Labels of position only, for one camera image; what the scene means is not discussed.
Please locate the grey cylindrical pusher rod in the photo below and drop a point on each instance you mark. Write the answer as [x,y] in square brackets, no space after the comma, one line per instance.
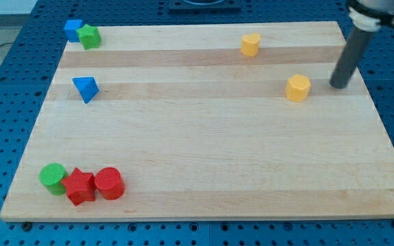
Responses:
[352,53]

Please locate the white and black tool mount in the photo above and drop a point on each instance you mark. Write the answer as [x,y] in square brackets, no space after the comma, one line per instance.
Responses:
[370,15]

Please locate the yellow hexagon block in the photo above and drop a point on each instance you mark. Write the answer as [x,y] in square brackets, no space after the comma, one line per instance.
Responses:
[297,88]

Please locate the yellow heart block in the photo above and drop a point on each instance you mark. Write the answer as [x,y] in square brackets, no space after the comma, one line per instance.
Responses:
[250,44]

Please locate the wooden board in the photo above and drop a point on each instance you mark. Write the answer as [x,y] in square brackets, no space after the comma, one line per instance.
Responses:
[199,131]

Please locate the green star block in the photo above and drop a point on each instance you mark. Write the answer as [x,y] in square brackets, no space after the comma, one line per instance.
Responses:
[89,37]

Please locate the blue triangle block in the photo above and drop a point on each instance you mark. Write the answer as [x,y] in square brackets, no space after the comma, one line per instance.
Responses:
[87,88]

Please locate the red cylinder block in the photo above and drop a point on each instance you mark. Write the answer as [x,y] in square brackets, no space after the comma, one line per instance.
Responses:
[110,184]

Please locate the blue cube block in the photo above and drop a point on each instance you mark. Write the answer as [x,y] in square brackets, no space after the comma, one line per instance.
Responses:
[70,28]

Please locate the red star block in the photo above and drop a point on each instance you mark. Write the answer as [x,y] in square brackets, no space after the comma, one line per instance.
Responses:
[80,187]

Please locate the green cylinder block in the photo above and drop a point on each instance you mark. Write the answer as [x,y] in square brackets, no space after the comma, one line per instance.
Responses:
[51,176]

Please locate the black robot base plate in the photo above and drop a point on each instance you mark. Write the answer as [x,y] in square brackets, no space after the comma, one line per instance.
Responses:
[204,5]

